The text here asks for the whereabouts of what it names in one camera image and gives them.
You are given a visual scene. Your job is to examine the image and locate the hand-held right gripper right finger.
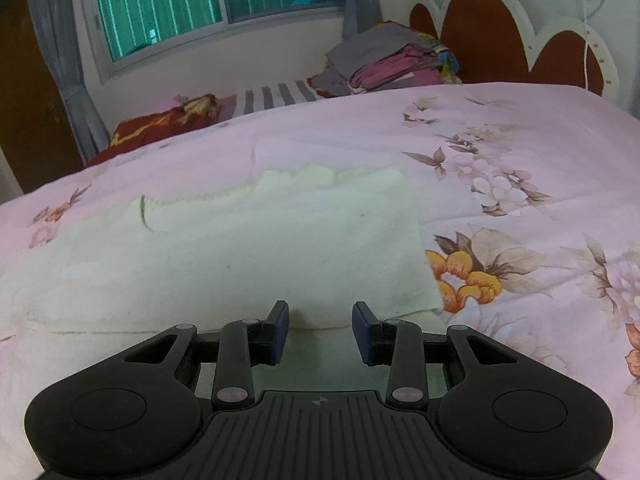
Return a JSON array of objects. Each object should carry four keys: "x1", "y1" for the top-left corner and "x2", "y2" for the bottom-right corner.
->
[{"x1": 352, "y1": 301, "x2": 518, "y2": 410}]

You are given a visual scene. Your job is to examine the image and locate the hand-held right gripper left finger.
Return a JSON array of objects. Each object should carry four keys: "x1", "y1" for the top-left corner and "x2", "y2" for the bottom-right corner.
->
[{"x1": 123, "y1": 300, "x2": 291, "y2": 412}]

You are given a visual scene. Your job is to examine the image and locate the white cloth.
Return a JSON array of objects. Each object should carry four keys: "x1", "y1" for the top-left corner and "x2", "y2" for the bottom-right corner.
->
[{"x1": 10, "y1": 166, "x2": 443, "y2": 335}]

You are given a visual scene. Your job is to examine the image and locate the pile of folded clothes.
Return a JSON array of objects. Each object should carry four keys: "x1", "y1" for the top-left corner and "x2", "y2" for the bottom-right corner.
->
[{"x1": 306, "y1": 20, "x2": 463, "y2": 99}]

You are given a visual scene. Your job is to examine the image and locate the pink floral bedsheet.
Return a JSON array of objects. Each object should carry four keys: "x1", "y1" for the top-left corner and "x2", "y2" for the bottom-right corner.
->
[{"x1": 0, "y1": 82, "x2": 640, "y2": 480}]

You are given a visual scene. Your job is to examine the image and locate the grey striped cloth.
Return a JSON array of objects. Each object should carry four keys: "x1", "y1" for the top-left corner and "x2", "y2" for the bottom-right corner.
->
[{"x1": 215, "y1": 79, "x2": 322, "y2": 122}]

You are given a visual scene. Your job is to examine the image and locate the red patterned pillow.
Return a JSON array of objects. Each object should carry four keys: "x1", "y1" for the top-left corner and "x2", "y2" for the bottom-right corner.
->
[{"x1": 86, "y1": 93, "x2": 221, "y2": 167}]

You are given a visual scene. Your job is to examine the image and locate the red and white headboard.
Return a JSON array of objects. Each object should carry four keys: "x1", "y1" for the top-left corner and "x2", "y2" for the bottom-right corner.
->
[{"x1": 409, "y1": 0, "x2": 621, "y2": 107}]

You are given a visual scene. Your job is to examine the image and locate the brown wooden wardrobe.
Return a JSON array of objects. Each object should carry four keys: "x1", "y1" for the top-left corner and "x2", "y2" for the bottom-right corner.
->
[{"x1": 0, "y1": 0, "x2": 85, "y2": 202}]

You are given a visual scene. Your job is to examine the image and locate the window with green glass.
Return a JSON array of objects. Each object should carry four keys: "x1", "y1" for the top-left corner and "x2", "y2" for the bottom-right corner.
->
[{"x1": 80, "y1": 0, "x2": 357, "y2": 81}]

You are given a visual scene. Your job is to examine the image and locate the white cable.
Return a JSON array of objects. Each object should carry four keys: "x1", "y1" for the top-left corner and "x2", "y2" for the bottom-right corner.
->
[{"x1": 570, "y1": 0, "x2": 612, "y2": 92}]

